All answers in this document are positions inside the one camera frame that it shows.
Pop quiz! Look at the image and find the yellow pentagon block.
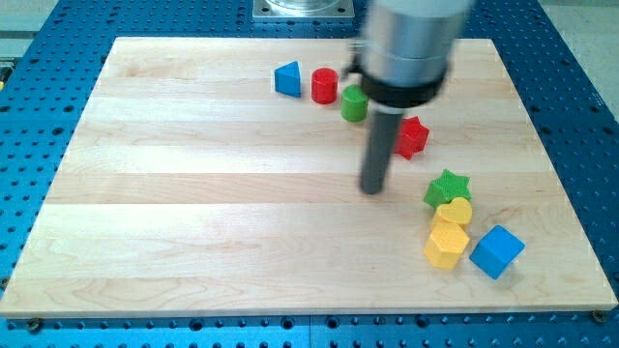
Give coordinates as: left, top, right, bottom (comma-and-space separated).
424, 222, 470, 270

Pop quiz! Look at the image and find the green star block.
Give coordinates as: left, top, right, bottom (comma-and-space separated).
424, 169, 472, 209

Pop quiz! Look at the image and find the blue triangle block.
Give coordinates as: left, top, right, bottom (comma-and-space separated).
274, 61, 302, 98

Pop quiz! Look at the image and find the red cylinder block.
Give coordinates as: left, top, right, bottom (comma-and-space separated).
310, 68, 339, 104

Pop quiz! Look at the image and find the yellow heart block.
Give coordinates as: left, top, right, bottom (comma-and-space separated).
430, 197, 473, 230

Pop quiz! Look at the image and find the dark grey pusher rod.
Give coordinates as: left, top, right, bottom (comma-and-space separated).
360, 107, 404, 194

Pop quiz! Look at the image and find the green cylinder block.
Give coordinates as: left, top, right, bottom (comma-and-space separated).
340, 84, 368, 123

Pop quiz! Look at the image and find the red star block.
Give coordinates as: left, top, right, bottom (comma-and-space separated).
394, 116, 429, 160

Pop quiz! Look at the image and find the blue cube block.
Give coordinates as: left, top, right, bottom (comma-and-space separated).
469, 225, 525, 279

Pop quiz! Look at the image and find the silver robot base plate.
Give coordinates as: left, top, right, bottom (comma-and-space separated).
252, 0, 355, 19

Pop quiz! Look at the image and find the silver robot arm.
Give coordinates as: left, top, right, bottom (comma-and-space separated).
344, 0, 474, 194

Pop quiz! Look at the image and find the light wooden board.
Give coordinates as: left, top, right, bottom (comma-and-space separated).
1, 38, 617, 318

